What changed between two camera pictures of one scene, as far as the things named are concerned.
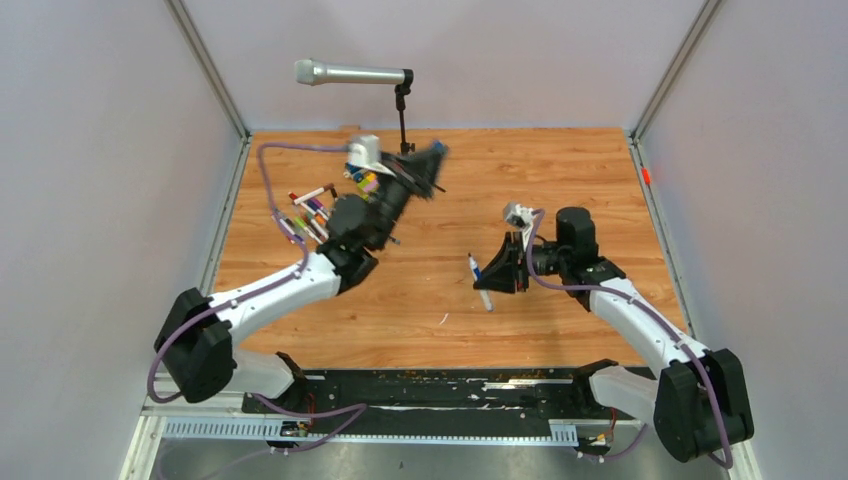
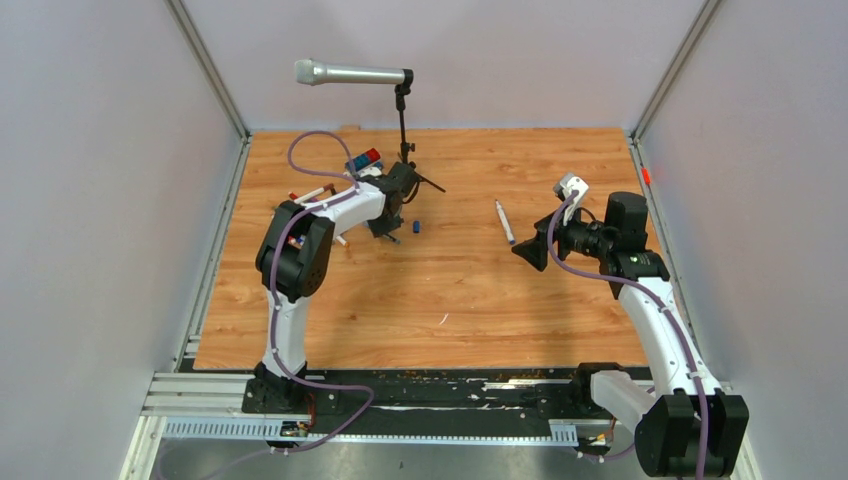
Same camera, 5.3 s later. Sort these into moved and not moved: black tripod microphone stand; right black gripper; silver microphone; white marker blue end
Moved: right black gripper; white marker blue end
Not moved: black tripod microphone stand; silver microphone
